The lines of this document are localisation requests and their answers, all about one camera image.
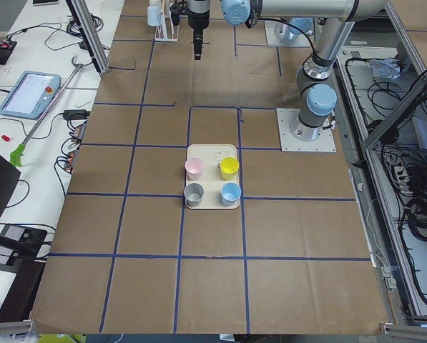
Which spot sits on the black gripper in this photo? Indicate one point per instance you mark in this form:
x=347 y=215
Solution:
x=197 y=18

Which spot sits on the light blue plastic cup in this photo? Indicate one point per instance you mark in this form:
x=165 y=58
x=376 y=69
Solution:
x=153 y=16

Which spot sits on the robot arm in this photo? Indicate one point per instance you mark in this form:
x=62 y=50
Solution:
x=318 y=99

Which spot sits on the pink plastic cup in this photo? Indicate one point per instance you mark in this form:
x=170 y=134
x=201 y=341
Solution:
x=194 y=167

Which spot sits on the yellow plastic cup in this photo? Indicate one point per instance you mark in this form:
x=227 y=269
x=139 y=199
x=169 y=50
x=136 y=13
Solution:
x=229 y=167

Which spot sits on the grey plastic cup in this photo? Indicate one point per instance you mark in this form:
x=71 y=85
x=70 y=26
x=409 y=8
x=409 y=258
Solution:
x=193 y=193

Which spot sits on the cream plastic tray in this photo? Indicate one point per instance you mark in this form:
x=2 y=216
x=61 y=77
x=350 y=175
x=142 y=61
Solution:
x=211 y=180

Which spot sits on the black power adapter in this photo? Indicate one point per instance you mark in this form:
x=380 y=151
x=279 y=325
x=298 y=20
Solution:
x=75 y=114

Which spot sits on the teach pendant tablet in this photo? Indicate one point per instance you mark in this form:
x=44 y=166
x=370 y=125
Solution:
x=31 y=95

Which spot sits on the metal reacher grabber tool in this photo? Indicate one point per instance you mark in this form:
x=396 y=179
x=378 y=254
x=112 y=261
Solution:
x=15 y=155

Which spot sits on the white wire cup rack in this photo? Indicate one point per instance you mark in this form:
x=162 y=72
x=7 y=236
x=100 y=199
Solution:
x=165 y=32

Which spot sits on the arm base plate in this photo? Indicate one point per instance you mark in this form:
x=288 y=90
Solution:
x=278 y=34
x=296 y=137

